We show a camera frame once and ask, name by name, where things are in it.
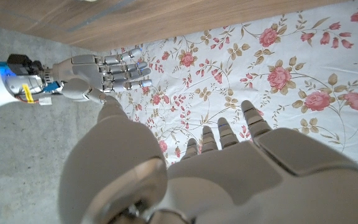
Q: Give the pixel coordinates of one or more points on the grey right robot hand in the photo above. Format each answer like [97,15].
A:
[85,73]

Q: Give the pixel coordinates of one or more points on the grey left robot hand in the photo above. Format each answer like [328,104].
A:
[228,183]

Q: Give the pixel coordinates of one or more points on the grey tape outline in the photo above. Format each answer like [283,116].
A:
[101,14]

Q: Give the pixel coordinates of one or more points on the floral backdrop cloth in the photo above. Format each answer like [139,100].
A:
[259,62]

